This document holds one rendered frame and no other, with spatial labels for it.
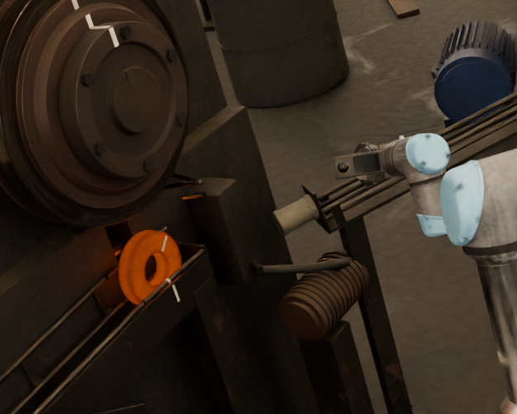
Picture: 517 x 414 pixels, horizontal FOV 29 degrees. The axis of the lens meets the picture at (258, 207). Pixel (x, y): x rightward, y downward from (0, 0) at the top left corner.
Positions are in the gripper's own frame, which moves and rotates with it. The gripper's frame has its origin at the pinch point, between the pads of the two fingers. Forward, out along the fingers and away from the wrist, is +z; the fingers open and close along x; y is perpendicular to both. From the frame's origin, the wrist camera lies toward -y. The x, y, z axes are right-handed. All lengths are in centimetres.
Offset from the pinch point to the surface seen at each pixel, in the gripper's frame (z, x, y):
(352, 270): 9.1, -23.1, -1.0
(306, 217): 5.0, -8.9, -10.8
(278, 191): 170, -5, 36
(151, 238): -4.0, -6.5, -47.0
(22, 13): -31, 36, -66
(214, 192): 3.2, 0.2, -30.7
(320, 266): 5.5, -20.3, -9.6
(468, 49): 137, 35, 111
